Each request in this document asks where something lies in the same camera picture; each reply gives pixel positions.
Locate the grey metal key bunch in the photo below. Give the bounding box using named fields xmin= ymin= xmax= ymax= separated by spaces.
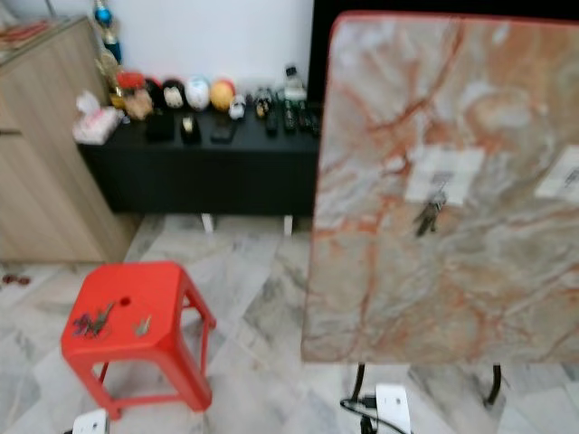
xmin=413 ymin=184 xmax=450 ymax=239

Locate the white adhesive hook plate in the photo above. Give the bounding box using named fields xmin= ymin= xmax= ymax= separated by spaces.
xmin=403 ymin=146 xmax=486 ymax=205

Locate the light wooden cabinet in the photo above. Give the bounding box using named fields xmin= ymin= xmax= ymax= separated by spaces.
xmin=0 ymin=16 xmax=142 ymax=266

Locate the pink tissue box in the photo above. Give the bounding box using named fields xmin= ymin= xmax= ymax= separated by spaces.
xmin=73 ymin=90 xmax=124 ymax=146

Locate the key bunch with purple tag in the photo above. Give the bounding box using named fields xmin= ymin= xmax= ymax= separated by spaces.
xmin=71 ymin=302 xmax=118 ymax=341

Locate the single brass key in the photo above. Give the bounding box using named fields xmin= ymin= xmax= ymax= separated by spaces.
xmin=132 ymin=314 xmax=154 ymax=338

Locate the black wallet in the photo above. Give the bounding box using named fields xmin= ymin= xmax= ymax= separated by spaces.
xmin=144 ymin=109 xmax=176 ymax=144

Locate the red flat book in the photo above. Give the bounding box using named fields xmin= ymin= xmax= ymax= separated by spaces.
xmin=4 ymin=22 xmax=56 ymax=45

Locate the red plastic stool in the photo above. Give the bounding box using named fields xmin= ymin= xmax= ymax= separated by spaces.
xmin=60 ymin=259 xmax=219 ymax=420

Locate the blue and gold trophy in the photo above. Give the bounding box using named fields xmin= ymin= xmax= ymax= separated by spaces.
xmin=91 ymin=0 xmax=124 ymax=110

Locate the black low TV bench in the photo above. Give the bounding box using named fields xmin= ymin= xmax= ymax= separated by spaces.
xmin=79 ymin=112 xmax=325 ymax=239

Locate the black round doll head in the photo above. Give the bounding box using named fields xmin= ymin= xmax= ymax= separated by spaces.
xmin=161 ymin=79 xmax=188 ymax=112

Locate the white round doll head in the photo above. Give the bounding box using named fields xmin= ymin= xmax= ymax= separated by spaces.
xmin=185 ymin=76 xmax=213 ymax=113

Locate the orange round doll head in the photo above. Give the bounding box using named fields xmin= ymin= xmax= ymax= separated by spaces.
xmin=209 ymin=78 xmax=237 ymax=113

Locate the small white panda figure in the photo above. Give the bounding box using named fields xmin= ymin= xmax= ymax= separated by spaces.
xmin=227 ymin=96 xmax=248 ymax=121

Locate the small black toy figure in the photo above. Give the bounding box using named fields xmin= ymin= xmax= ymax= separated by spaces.
xmin=252 ymin=87 xmax=273 ymax=119

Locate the clear bottle with black cap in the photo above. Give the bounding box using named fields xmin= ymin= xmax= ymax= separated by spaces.
xmin=280 ymin=64 xmax=308 ymax=104

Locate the marble folding table red rim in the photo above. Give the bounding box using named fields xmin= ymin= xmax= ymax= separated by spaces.
xmin=300 ymin=10 xmax=579 ymax=409

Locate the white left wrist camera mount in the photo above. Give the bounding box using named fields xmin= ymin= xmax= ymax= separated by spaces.
xmin=73 ymin=408 xmax=112 ymax=434

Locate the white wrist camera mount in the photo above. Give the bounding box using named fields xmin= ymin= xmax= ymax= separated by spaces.
xmin=73 ymin=408 xmax=112 ymax=434
xmin=375 ymin=383 xmax=412 ymax=434

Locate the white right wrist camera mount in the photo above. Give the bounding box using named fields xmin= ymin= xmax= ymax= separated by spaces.
xmin=375 ymin=383 xmax=412 ymax=434

